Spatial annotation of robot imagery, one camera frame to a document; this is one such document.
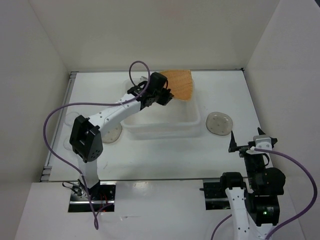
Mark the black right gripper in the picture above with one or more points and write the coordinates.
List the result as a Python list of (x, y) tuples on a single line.
[(233, 145)]

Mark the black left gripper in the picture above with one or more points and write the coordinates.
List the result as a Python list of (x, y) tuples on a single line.
[(167, 96)]

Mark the woven bamboo fan tray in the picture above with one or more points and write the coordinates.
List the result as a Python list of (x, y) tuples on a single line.
[(181, 83)]

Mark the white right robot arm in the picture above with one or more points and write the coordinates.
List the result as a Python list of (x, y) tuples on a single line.
[(254, 204)]

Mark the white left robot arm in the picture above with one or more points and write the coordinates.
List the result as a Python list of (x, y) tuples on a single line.
[(87, 133)]

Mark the translucent plastic bin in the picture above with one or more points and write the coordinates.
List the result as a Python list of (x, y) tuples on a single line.
[(177, 119)]

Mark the clear glass cup rear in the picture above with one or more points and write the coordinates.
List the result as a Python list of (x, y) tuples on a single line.
[(70, 118)]

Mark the clear glass cup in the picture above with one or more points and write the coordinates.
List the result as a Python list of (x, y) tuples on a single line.
[(70, 118), (66, 143)]

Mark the clear glass cup front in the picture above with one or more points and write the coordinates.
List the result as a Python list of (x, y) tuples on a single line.
[(66, 143)]

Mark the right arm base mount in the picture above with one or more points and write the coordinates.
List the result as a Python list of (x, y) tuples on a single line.
[(214, 196)]

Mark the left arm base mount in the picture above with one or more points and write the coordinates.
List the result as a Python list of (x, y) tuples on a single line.
[(102, 201)]

